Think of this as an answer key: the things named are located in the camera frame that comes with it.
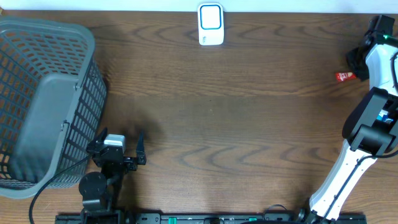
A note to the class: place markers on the grey plastic shopping basket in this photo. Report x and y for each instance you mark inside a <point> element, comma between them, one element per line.
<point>52,99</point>

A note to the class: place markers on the red Nescafe coffee stick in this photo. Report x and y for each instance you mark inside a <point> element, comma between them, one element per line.
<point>344,76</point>

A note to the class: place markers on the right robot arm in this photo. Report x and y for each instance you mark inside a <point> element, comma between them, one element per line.
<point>370,131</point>

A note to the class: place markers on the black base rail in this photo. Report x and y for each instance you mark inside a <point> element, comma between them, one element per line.
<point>156,218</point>

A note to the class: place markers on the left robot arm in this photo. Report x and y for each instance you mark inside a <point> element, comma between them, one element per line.
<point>100,190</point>

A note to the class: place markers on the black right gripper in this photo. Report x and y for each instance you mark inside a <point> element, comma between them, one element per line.
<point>364,73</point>

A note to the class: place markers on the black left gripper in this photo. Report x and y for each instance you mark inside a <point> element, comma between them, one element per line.
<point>130,165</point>

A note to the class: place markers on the white barcode scanner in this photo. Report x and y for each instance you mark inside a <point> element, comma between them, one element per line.
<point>210,24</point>

